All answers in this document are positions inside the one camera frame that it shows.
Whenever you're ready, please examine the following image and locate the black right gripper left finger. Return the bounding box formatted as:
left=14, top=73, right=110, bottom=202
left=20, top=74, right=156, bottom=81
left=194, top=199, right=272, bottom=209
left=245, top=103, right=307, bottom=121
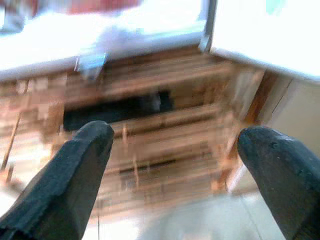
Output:
left=0, top=120, right=115, bottom=240

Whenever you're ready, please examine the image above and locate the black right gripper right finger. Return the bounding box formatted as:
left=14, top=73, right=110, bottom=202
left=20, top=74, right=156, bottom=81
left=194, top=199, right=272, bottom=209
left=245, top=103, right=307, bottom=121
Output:
left=236, top=125, right=320, bottom=240

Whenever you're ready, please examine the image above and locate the wooden wine rack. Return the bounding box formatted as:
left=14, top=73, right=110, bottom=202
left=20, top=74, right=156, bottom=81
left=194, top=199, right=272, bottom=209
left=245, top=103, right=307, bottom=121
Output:
left=0, top=44, right=278, bottom=221

